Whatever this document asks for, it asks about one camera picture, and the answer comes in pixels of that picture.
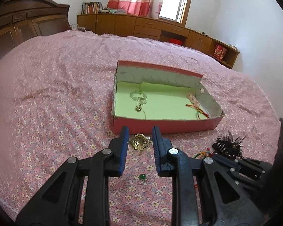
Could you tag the red cardboard box green lining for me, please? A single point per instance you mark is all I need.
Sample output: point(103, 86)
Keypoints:
point(147, 95)

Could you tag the dark wooden headboard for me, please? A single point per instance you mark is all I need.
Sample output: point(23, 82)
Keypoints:
point(21, 20)

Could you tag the long wooden cabinet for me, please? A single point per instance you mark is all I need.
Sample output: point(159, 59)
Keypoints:
point(129, 25)

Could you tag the red basin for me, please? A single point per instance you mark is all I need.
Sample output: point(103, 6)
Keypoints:
point(175, 41)

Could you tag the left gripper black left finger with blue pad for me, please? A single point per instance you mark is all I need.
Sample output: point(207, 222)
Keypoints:
point(58, 201)

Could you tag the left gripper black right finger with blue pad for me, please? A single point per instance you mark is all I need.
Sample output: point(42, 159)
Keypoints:
point(203, 193)

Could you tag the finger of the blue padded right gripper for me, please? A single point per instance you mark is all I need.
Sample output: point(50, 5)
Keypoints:
point(231, 167)

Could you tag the row of books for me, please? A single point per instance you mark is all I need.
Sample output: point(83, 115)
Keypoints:
point(91, 8)

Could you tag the red gift bag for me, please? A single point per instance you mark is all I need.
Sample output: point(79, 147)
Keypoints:
point(220, 51)

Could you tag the black feather hair clip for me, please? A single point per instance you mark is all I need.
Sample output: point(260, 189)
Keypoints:
point(228, 147)

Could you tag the window with wooden frame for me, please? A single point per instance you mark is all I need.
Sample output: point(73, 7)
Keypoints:
point(175, 11)

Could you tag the folded clothes on cabinet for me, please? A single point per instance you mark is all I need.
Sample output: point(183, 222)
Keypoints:
point(113, 11)

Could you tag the pink floral bedspread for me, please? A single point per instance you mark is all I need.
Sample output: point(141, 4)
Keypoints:
point(56, 98)

